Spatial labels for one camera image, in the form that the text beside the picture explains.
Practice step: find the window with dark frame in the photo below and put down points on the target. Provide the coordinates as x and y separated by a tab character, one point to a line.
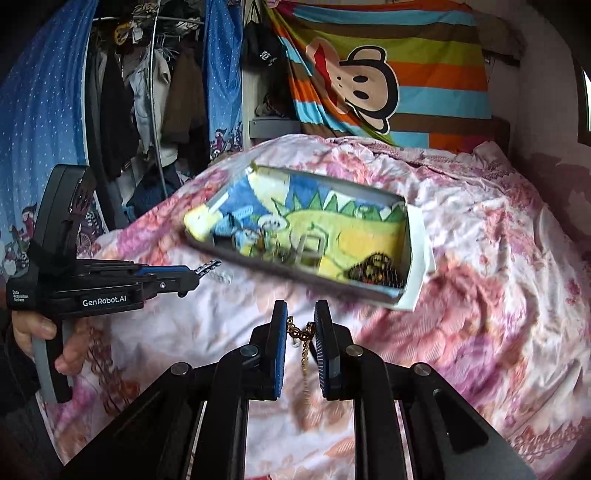
583	94

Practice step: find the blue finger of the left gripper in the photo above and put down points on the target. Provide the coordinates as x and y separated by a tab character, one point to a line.
179	282
161	269

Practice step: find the striped monkey blanket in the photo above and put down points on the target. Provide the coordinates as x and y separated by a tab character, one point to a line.
410	74

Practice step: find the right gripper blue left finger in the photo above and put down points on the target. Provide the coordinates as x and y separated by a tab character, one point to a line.
276	347

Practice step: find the blue polka dot curtain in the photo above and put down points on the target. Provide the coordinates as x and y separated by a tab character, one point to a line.
43	125

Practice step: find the black beaded hair clip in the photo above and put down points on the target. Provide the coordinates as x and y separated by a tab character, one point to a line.
206	268

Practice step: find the hanging clothes in wardrobe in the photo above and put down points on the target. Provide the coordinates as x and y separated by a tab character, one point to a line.
145	113

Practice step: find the grey shelf beside bed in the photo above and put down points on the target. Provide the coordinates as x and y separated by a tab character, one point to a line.
266	128

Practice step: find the pink floral bed quilt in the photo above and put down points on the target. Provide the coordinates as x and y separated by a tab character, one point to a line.
505	318

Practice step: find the blue watch in tray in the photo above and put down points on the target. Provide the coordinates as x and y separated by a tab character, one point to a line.
231	231

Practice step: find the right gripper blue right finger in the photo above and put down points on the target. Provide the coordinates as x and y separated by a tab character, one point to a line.
327	348

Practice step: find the grey tray with dinosaur drawing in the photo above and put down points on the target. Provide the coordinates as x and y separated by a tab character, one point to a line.
349	238

